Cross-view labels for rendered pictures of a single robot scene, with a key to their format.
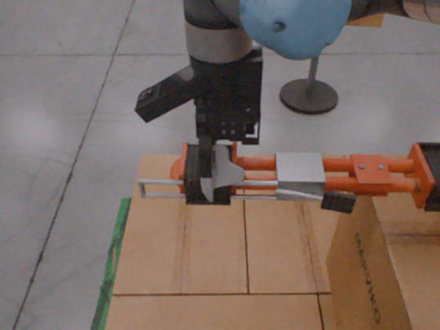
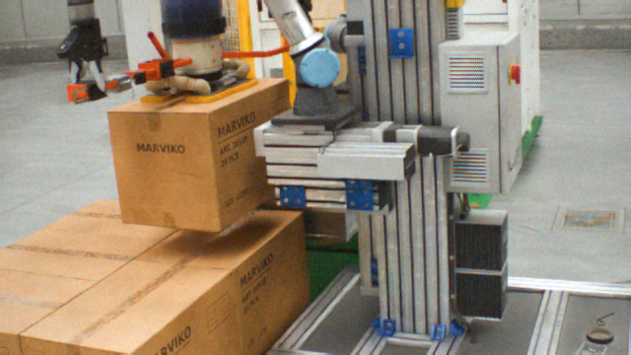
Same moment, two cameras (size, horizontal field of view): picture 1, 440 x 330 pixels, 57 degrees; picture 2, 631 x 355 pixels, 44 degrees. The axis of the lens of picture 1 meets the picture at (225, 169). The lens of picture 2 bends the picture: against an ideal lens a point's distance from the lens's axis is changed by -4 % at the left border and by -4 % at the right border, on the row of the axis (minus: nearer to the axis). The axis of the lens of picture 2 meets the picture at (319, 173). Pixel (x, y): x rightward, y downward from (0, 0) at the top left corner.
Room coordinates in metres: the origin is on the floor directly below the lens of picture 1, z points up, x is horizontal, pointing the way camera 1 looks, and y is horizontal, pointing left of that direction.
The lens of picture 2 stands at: (-1.06, 1.85, 1.53)
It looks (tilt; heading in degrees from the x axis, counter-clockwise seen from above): 16 degrees down; 293
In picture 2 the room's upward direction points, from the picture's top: 4 degrees counter-clockwise
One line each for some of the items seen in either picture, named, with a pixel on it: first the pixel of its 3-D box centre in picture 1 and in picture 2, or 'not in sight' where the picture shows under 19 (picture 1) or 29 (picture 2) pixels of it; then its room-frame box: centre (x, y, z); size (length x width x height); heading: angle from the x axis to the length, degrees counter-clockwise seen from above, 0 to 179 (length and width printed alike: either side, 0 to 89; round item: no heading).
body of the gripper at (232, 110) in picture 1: (225, 94); (87, 39); (0.43, 0.00, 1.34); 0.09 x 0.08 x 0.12; 88
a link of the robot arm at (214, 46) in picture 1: (218, 33); (81, 13); (0.44, 0.01, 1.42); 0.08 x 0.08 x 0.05
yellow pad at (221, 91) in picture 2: not in sight; (223, 86); (0.32, -0.57, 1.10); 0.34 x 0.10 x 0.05; 88
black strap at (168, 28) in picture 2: not in sight; (194, 25); (0.41, -0.57, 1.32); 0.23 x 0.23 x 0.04
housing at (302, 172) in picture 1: (298, 176); (115, 83); (0.43, -0.11, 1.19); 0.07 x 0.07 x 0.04; 88
